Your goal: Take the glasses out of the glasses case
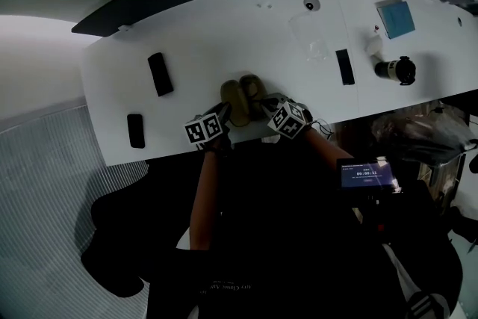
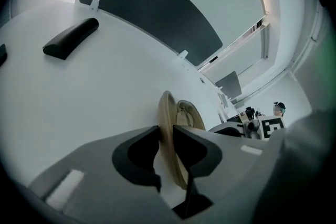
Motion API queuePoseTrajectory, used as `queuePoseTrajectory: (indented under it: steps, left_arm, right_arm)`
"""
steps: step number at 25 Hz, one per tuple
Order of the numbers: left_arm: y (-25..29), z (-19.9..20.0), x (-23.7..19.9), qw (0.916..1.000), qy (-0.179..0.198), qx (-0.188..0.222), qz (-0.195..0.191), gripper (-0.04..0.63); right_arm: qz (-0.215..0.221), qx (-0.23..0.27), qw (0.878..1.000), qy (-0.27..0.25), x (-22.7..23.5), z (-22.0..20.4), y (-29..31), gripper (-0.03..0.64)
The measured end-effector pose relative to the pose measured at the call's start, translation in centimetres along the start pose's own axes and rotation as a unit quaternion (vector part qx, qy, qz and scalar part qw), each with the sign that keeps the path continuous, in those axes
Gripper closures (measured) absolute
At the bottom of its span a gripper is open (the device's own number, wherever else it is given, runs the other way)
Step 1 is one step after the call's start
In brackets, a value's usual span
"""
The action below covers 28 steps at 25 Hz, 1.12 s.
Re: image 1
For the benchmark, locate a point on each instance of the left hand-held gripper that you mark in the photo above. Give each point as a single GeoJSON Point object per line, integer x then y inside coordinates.
{"type": "Point", "coordinates": [203, 130]}

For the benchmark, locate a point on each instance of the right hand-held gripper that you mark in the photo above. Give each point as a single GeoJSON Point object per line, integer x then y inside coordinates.
{"type": "Point", "coordinates": [287, 119]}

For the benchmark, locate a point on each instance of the olive glasses case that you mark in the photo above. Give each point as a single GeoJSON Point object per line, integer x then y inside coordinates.
{"type": "Point", "coordinates": [241, 99]}

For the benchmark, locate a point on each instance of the person's right forearm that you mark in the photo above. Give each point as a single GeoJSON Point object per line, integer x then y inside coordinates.
{"type": "Point", "coordinates": [325, 145]}

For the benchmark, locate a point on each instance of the person's left forearm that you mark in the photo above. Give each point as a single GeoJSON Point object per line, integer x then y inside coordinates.
{"type": "Point", "coordinates": [203, 198]}

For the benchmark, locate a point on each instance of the large black flat phone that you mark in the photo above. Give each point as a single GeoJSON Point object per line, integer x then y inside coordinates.
{"type": "Point", "coordinates": [160, 74]}

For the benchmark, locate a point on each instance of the clear plastic bag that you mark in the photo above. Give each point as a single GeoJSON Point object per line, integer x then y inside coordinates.
{"type": "Point", "coordinates": [310, 37]}

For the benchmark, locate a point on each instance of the small black flat phone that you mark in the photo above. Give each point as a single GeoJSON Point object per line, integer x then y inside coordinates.
{"type": "Point", "coordinates": [136, 130]}

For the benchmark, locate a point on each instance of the narrow black flat device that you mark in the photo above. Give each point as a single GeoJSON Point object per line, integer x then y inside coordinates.
{"type": "Point", "coordinates": [344, 67]}

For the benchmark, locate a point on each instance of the small screen device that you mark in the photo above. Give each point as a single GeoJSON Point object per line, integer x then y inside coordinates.
{"type": "Point", "coordinates": [367, 175]}

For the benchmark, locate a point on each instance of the white partition clip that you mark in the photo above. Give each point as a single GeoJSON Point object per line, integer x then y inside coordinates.
{"type": "Point", "coordinates": [125, 27]}

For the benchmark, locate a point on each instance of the person's black clothing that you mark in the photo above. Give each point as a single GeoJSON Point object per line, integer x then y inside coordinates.
{"type": "Point", "coordinates": [284, 235]}

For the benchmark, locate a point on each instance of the black cylindrical flask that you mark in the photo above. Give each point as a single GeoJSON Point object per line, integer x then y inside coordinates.
{"type": "Point", "coordinates": [396, 70]}

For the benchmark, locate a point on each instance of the blue box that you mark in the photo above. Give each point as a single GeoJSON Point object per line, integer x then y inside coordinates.
{"type": "Point", "coordinates": [396, 19]}

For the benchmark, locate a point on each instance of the crumpled translucent plastic bag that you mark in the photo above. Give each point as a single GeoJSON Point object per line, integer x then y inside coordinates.
{"type": "Point", "coordinates": [422, 138]}

